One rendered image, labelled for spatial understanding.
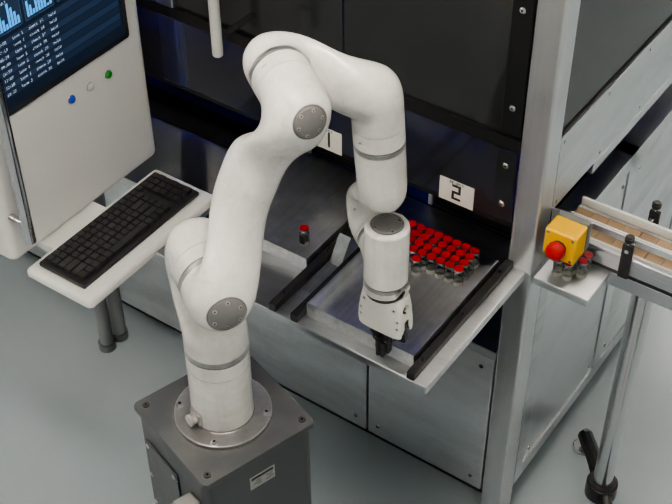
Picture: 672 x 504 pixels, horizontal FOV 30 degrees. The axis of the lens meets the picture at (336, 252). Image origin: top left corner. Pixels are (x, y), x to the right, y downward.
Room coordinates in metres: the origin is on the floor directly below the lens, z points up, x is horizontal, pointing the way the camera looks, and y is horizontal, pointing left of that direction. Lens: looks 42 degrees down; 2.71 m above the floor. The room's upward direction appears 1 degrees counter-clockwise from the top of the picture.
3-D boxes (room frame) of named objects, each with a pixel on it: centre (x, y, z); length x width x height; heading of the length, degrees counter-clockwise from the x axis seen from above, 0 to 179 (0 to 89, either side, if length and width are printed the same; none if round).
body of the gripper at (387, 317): (1.72, -0.09, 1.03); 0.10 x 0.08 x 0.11; 55
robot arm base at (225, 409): (1.60, 0.22, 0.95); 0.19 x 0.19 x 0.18
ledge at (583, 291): (1.98, -0.51, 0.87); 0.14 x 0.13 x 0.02; 145
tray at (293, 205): (2.20, 0.07, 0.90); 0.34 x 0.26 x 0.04; 145
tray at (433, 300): (1.91, -0.14, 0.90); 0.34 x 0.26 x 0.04; 145
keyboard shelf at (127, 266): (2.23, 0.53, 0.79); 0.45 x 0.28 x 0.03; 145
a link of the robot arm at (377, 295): (1.72, -0.09, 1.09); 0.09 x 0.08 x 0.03; 55
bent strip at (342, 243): (1.98, 0.02, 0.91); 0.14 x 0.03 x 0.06; 145
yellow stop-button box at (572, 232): (1.95, -0.48, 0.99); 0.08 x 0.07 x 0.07; 145
